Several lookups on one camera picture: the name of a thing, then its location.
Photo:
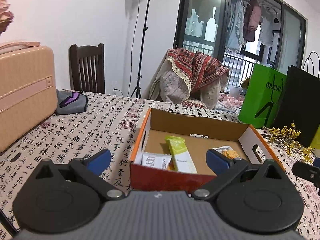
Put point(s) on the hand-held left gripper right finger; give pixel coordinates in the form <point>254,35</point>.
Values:
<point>217,162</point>

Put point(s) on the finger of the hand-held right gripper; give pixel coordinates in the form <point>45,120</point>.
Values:
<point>305,171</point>
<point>317,162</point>

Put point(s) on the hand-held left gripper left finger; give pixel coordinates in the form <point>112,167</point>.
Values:
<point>100,158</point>

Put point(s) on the clear cracker packet white label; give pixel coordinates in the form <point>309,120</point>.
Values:
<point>227,152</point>

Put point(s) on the long green white snack bar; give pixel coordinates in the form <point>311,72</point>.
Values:
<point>181,155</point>

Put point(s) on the orange cardboard box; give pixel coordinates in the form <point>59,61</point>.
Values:
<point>175,180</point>

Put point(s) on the small white snack packet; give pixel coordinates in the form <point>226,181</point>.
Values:
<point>156,161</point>

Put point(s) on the yellow flower sprig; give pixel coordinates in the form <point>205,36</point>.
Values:
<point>287,135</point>

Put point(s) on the black paper bag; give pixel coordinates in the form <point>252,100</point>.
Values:
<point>300,105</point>

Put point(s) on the grey purple pouch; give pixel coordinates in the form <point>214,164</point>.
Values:
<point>70,103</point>

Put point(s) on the pink fluffy cloth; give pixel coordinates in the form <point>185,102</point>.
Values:
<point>230,100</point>

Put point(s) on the green paper bag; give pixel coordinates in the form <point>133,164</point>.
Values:
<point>260,97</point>

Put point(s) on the beige armchair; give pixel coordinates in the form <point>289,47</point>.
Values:
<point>175,85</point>

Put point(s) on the dark wooden chair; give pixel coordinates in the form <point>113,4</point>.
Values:
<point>86,70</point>

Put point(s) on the red patterned throw cloth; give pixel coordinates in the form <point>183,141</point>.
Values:
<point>200,67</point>

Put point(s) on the pink ribbed suitcase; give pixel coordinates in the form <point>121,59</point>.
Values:
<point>22,92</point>

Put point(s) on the light blue hanging garment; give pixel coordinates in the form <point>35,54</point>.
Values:
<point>235,25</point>

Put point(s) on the white hanging shirt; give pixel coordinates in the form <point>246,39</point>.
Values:
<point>267,30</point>

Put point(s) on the pink hanging jacket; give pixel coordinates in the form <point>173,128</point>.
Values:
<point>252,20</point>

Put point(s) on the black framed glass sliding door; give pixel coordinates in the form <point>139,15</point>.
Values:
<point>181,17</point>

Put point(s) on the pink leafed plant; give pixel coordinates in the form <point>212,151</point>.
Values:
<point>5,15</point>

